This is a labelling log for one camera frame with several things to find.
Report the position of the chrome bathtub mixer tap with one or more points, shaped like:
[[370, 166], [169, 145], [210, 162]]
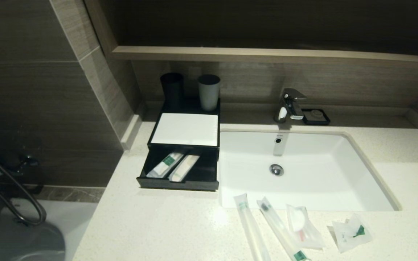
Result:
[[25, 161]]

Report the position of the long packet small green mark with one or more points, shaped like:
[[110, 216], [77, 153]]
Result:
[[247, 224]]

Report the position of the small packet with pink item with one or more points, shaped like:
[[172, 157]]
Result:
[[303, 232]]

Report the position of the black soap dish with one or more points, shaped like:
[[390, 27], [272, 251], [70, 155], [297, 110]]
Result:
[[325, 120]]

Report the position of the black amenity box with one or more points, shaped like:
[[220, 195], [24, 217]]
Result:
[[191, 105]]

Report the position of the black box drawer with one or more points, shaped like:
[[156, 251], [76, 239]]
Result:
[[205, 170]]

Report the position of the beige flat packet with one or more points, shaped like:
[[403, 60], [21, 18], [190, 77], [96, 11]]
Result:
[[184, 167]]

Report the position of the wooden wall shelf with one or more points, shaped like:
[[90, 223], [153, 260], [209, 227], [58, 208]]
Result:
[[267, 54]]

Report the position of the white bathtub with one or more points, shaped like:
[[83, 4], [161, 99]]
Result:
[[74, 224]]

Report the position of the chrome sink faucet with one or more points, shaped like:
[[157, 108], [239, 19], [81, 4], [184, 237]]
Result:
[[290, 103]]

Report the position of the grey cup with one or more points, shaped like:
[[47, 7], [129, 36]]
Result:
[[209, 92]]

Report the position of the crumpled shower cap packet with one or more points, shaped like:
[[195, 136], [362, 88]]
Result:
[[347, 235]]

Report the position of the round soap bar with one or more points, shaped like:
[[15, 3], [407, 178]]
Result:
[[317, 114]]

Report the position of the white tube packet green label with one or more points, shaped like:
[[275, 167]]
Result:
[[165, 164]]

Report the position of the white sink basin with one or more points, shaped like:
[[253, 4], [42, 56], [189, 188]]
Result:
[[310, 188]]

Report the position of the long packet large green label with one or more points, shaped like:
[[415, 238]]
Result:
[[276, 224]]

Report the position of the chrome sink drain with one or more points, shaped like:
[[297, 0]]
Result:
[[277, 170]]

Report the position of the black cup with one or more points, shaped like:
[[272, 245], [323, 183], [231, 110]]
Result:
[[172, 88]]

